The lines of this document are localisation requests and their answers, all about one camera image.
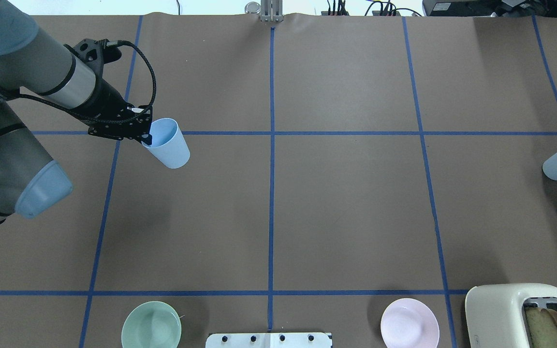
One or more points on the aluminium frame post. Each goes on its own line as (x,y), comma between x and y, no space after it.
(271,11)

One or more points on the brown paper table cover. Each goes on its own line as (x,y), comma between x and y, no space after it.
(337,164)

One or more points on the cream toaster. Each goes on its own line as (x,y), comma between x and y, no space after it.
(519,315)

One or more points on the green bowl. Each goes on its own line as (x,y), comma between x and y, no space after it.
(152,324)

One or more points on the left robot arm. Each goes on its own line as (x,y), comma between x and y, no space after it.
(36,67)

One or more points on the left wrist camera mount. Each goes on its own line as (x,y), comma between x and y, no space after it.
(96,53)

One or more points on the pink bowl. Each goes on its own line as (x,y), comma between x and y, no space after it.
(409,323)

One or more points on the bread slice in toaster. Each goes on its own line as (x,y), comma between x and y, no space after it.
(542,327)

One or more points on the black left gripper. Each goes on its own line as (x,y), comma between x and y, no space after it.
(106,100)

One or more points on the white camera stand post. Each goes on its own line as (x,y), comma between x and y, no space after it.
(270,340)

